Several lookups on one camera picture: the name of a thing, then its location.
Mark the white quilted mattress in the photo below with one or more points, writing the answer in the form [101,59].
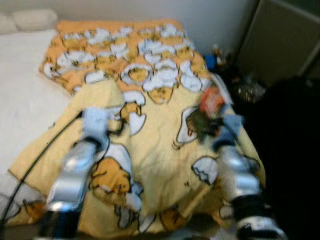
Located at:
[25,90]

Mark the shiny crumpled plastic wrap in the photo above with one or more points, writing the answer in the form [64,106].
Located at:
[251,92]

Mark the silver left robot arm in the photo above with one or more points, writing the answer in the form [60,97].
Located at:
[75,170]

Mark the small blue container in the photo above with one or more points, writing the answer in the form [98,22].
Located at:
[210,61]

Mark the yellow cartoon egg blanket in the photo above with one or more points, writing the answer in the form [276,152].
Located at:
[160,140]

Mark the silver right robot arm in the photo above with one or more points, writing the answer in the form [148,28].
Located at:
[235,175]

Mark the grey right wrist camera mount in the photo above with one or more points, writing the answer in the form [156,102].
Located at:
[231,127]

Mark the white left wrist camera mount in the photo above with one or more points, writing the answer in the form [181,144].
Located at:
[95,122]

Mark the grey cabinet door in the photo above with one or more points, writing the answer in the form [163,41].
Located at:
[280,40]

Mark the beige knotted pillow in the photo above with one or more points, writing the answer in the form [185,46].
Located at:
[32,20]

